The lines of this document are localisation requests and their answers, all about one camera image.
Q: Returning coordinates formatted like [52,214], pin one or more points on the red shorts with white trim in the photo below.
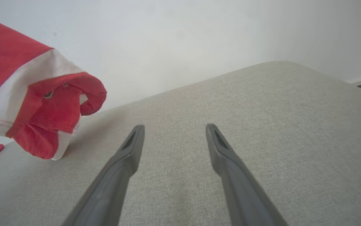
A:
[4,56]

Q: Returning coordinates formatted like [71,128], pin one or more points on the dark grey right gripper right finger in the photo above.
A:
[243,188]

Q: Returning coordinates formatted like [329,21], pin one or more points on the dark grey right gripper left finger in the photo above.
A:
[114,182]

